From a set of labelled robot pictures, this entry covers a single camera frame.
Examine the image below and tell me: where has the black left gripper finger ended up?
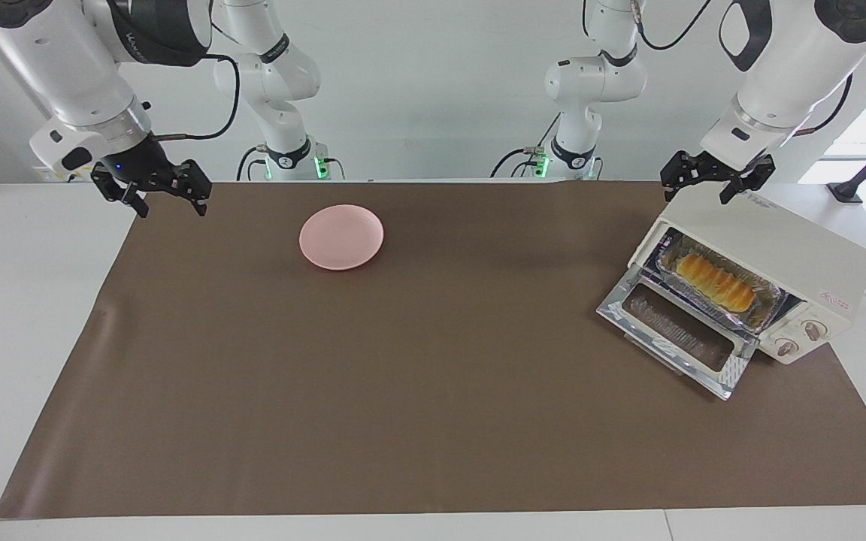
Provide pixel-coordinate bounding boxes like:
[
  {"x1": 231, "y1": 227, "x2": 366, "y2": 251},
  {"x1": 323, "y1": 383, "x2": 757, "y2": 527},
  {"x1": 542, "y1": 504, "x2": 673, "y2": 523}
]
[
  {"x1": 661, "y1": 150, "x2": 704, "y2": 202},
  {"x1": 719, "y1": 154, "x2": 776, "y2": 205}
]

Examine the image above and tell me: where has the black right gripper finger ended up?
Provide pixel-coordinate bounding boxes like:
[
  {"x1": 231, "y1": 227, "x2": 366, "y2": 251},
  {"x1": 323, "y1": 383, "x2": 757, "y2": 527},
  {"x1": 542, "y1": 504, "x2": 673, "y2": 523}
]
[
  {"x1": 170, "y1": 159, "x2": 212, "y2": 217},
  {"x1": 91, "y1": 169, "x2": 150, "y2": 219}
]

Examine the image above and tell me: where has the golden bread loaf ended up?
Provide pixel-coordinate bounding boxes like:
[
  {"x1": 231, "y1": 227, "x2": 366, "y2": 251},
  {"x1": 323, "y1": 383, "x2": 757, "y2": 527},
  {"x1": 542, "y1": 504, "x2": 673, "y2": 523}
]
[{"x1": 675, "y1": 253, "x2": 755, "y2": 313}]

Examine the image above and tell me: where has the aluminium foil tray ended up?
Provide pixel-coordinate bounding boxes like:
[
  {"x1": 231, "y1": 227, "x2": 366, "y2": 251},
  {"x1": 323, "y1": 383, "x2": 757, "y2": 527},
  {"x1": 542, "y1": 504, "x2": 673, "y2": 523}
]
[{"x1": 655, "y1": 229, "x2": 787, "y2": 333}]

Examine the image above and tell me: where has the cream toaster oven body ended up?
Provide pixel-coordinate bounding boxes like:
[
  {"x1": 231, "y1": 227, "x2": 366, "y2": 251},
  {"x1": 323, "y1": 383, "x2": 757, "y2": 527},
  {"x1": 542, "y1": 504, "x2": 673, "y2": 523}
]
[{"x1": 628, "y1": 184, "x2": 866, "y2": 366}]

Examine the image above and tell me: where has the glass oven door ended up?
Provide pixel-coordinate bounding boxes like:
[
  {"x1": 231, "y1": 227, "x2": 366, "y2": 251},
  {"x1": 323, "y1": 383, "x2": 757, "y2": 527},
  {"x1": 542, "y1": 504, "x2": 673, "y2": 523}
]
[{"x1": 597, "y1": 267, "x2": 759, "y2": 400}]

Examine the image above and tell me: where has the pink round plate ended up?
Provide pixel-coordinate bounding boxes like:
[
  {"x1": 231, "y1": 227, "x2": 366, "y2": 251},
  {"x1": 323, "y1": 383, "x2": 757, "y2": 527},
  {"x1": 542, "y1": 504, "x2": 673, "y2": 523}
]
[{"x1": 299, "y1": 204, "x2": 385, "y2": 271}]

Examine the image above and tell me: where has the brown table mat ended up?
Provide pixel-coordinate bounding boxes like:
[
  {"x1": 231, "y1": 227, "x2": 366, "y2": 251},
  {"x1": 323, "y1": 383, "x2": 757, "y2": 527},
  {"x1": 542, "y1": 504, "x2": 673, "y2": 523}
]
[{"x1": 0, "y1": 180, "x2": 866, "y2": 519}]

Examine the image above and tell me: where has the black right base cable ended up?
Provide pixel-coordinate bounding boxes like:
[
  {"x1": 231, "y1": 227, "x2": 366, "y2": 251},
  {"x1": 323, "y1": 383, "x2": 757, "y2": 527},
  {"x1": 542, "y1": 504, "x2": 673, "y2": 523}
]
[{"x1": 236, "y1": 147, "x2": 268, "y2": 181}]

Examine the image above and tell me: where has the black base cable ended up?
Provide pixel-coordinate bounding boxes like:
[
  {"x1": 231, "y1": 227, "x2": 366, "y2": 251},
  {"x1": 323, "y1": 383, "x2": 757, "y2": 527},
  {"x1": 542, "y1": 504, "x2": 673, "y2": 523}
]
[
  {"x1": 236, "y1": 147, "x2": 268, "y2": 181},
  {"x1": 489, "y1": 113, "x2": 562, "y2": 179}
]

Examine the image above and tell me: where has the white wall socket box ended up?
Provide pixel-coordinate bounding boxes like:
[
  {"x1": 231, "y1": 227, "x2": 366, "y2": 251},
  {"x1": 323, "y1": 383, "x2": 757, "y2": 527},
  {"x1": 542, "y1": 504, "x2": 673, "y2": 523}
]
[{"x1": 33, "y1": 167, "x2": 94, "y2": 183}]

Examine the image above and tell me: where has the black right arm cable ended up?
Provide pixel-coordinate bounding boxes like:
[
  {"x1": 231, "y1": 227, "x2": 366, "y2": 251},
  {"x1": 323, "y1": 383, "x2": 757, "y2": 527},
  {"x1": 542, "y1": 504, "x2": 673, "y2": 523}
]
[{"x1": 149, "y1": 53, "x2": 242, "y2": 144}]

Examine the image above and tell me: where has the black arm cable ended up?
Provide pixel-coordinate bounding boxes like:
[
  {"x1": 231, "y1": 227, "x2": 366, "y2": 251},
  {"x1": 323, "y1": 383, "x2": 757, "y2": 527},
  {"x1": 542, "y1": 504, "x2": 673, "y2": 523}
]
[
  {"x1": 632, "y1": 0, "x2": 855, "y2": 138},
  {"x1": 149, "y1": 53, "x2": 242, "y2": 144}
]

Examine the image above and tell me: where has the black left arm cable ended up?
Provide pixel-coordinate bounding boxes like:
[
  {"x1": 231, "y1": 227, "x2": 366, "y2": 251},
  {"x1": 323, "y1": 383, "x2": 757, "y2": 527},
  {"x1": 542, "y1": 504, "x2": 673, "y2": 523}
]
[{"x1": 632, "y1": 0, "x2": 855, "y2": 138}]

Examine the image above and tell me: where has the black left base cable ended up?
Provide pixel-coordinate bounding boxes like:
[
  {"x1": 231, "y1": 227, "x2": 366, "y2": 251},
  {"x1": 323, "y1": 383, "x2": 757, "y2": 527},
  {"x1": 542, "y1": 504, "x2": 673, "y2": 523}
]
[{"x1": 489, "y1": 113, "x2": 562, "y2": 179}]

